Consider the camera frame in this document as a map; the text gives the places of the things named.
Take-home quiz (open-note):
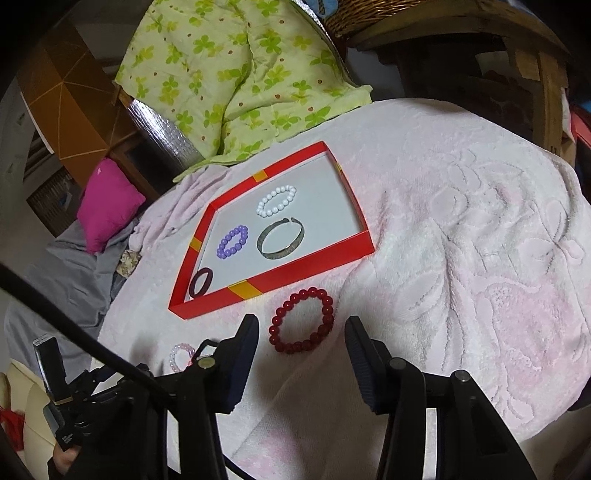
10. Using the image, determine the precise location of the green floral quilt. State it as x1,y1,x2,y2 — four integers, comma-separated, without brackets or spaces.
114,0,372,183

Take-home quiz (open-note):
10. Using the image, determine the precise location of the red bead bracelet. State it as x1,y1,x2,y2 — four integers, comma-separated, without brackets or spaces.
269,287,334,355

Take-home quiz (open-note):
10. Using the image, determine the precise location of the red cardboard box tray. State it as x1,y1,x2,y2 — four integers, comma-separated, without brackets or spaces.
168,142,376,320

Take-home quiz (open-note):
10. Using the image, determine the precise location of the magenta pillow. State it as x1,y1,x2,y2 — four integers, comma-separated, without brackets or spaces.
76,158,146,254

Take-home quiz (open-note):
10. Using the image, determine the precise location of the grey cloth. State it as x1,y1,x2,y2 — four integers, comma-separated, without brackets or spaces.
4,219,139,370

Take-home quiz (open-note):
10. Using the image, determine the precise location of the pink and white bead bracelet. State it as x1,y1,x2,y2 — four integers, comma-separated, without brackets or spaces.
168,342,195,374

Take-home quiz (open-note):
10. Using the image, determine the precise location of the small floral patterned cloth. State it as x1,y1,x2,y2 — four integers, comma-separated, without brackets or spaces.
115,250,141,278

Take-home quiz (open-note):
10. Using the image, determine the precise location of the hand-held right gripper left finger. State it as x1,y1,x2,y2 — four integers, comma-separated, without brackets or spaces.
152,314,262,480

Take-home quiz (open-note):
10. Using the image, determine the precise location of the dark maroon bangle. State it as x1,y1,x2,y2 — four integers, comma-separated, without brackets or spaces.
188,267,214,300

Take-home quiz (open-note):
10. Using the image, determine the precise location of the red plastic bag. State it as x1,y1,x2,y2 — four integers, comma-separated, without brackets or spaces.
0,406,24,450

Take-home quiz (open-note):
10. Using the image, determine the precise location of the wicker basket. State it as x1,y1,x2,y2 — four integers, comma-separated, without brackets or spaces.
323,0,430,38

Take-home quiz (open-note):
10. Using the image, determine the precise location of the silver foil mat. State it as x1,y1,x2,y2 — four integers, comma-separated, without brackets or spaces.
124,90,204,169

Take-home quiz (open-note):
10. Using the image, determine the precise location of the purple bead bracelet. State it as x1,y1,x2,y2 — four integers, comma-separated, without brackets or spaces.
216,224,250,259

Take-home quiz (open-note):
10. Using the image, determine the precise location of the pale pink embossed blanket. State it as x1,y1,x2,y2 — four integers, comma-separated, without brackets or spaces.
97,97,591,480

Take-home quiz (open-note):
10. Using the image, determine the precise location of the silver metal bangle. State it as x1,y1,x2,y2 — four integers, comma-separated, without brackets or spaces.
256,220,306,260

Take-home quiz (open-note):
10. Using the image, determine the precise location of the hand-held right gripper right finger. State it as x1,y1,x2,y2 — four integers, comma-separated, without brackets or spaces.
344,315,539,480

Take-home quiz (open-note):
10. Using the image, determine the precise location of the black cable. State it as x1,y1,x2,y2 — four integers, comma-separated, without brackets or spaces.
0,263,245,480

